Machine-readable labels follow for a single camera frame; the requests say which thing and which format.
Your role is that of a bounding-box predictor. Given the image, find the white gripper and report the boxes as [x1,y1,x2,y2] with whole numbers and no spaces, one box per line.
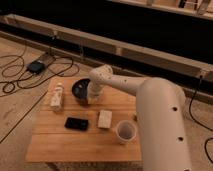
[87,89,100,104]

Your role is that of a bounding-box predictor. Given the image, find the dark ceramic bowl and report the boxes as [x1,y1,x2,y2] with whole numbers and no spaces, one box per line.
[71,78,90,101]

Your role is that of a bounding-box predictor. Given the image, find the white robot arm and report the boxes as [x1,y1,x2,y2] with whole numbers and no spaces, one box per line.
[87,65,193,171]

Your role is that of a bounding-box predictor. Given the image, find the white rectangular sponge block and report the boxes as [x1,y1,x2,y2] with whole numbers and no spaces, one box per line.
[98,110,112,129]

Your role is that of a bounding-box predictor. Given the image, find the white plastic bottle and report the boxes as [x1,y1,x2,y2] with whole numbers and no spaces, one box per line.
[50,83,64,111]

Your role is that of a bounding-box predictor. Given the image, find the black smartphone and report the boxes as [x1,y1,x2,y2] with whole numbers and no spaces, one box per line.
[65,117,89,131]

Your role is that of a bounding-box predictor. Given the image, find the translucent plastic cup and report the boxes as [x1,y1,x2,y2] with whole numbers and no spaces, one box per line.
[115,120,137,144]

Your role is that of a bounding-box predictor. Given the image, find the wooden table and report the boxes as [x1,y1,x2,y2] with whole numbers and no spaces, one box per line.
[26,77,141,163]

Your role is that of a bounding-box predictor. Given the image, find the black power adapter box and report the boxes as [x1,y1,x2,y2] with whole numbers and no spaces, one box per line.
[27,61,45,74]

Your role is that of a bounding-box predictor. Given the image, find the black floor cable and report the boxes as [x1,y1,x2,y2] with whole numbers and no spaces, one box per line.
[0,44,81,144]

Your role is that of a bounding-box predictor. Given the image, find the black cable at right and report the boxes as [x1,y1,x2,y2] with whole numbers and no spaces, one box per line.
[188,74,213,165]

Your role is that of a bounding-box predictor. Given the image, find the long wooden beam rail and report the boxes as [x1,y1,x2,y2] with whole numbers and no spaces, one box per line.
[0,14,213,74]

